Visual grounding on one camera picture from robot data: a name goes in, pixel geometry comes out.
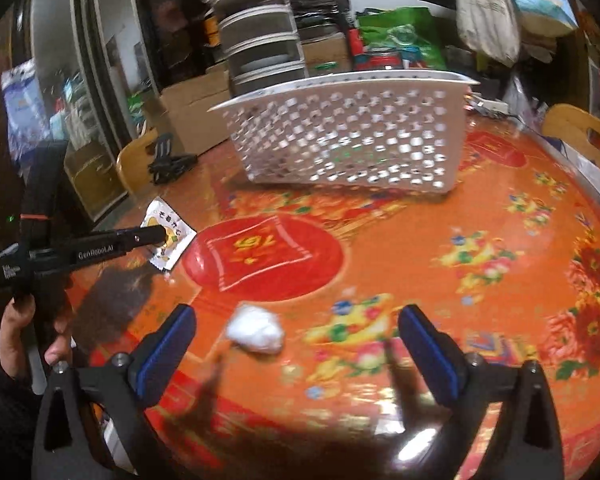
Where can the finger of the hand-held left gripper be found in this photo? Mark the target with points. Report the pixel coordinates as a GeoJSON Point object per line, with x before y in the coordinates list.
{"type": "Point", "coordinates": [150, 236]}

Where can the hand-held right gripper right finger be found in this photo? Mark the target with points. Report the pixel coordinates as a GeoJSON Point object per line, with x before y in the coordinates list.
{"type": "Point", "coordinates": [430, 355]}

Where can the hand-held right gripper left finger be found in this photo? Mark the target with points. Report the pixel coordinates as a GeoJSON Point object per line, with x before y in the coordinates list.
{"type": "Point", "coordinates": [162, 355]}

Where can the white cartoon print packet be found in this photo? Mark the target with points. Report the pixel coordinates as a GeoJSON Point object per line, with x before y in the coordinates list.
{"type": "Point", "coordinates": [162, 212]}

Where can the small white bundle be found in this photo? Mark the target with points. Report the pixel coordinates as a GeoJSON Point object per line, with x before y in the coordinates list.
{"type": "Point", "coordinates": [255, 332]}

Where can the green foil packet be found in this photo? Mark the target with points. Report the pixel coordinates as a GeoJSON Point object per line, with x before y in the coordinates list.
{"type": "Point", "coordinates": [350, 154]}

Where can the white perforated plastic basket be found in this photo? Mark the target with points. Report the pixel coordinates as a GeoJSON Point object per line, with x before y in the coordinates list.
{"type": "Point", "coordinates": [355, 125]}

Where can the person's left forearm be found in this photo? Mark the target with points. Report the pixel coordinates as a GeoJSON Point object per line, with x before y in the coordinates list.
{"type": "Point", "coordinates": [5, 410]}

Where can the person's left hand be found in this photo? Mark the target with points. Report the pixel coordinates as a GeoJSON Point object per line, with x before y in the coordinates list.
{"type": "Point", "coordinates": [12, 340]}

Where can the wooden chair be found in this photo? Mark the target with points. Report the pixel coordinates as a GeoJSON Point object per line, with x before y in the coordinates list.
{"type": "Point", "coordinates": [132, 165]}
{"type": "Point", "coordinates": [565, 127]}

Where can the black clamp holder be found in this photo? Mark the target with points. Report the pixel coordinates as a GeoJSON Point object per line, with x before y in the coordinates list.
{"type": "Point", "coordinates": [170, 165]}

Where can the open cardboard box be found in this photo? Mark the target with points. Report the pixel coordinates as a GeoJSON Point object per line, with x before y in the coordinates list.
{"type": "Point", "coordinates": [195, 110]}

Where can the glass door cabinet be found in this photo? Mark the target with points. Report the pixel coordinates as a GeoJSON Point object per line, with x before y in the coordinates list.
{"type": "Point", "coordinates": [55, 60]}

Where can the grey plastic drawer tower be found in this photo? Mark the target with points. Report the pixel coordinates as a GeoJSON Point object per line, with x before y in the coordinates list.
{"type": "Point", "coordinates": [260, 45]}

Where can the brown cardboard box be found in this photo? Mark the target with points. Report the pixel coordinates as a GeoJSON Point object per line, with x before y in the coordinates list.
{"type": "Point", "coordinates": [325, 55]}

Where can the green shopping bag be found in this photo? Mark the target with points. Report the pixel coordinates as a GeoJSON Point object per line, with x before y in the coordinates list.
{"type": "Point", "coordinates": [420, 40]}

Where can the white tote bag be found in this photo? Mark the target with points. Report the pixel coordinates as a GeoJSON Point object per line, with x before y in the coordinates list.
{"type": "Point", "coordinates": [485, 10]}

